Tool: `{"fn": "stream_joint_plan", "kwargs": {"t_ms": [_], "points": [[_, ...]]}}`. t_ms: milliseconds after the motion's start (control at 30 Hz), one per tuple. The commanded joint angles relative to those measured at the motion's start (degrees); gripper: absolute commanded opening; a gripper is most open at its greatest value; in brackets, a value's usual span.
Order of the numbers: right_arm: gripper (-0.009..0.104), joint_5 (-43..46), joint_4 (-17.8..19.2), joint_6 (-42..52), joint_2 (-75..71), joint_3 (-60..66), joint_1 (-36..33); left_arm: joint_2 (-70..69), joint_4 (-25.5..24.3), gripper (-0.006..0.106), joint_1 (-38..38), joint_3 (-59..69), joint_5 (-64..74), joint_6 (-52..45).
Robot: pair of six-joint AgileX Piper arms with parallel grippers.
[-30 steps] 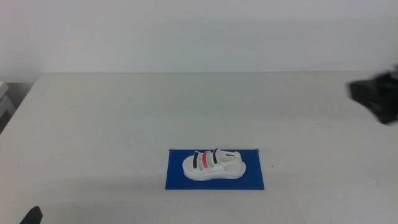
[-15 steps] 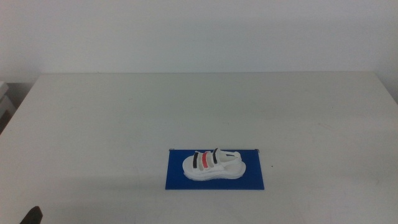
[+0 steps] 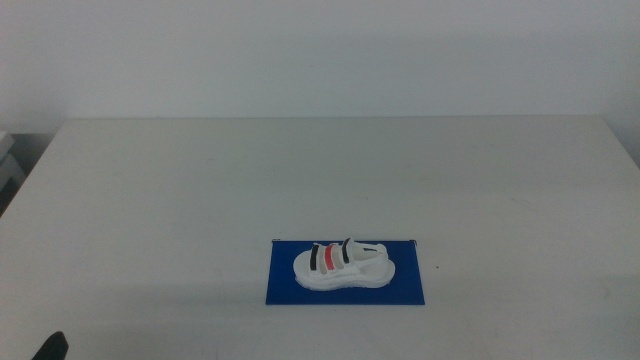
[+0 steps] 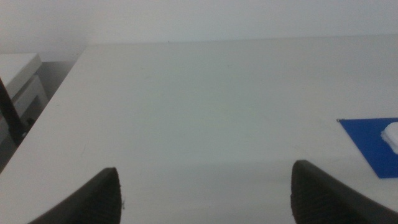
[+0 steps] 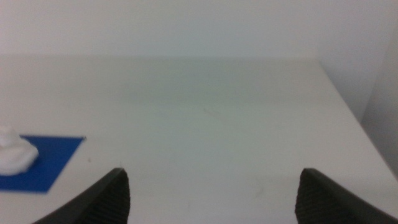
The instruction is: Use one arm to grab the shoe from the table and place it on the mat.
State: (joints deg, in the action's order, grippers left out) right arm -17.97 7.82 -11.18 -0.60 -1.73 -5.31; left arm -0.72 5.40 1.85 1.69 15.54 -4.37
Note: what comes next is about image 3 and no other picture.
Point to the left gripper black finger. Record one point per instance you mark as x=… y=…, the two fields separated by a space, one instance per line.
x=54 y=348

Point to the blue rectangular mat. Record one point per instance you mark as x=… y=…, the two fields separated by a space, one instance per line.
x=280 y=292

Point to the white cabinet beside table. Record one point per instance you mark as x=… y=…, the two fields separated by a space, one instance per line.
x=6 y=172

